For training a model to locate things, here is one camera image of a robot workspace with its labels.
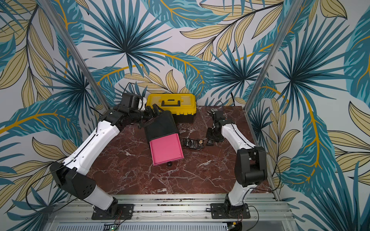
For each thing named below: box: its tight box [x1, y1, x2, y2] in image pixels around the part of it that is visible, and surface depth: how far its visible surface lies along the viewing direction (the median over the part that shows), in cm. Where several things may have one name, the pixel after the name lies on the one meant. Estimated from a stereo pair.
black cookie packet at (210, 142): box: [205, 138, 215, 146], surface depth 90 cm
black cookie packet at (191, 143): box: [181, 138, 198, 149], surface depth 99 cm
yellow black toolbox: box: [146, 93, 197, 124], surface depth 102 cm
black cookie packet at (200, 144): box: [197, 139, 205, 151], surface depth 100 cm
